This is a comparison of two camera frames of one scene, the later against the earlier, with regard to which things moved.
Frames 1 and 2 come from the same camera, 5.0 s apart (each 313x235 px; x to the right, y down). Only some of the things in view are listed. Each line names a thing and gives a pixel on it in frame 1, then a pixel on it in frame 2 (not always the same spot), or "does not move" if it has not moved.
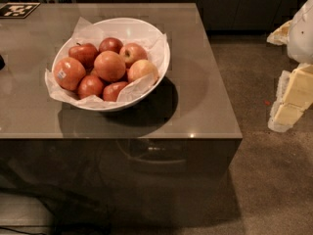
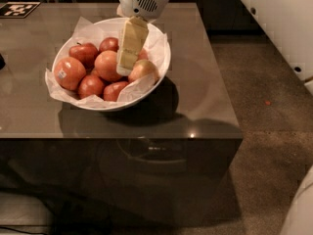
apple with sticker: x=68 y=72 does not move
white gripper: x=301 y=36 to x=142 y=1
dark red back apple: x=111 y=44 does not move
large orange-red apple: x=110 y=66 does not move
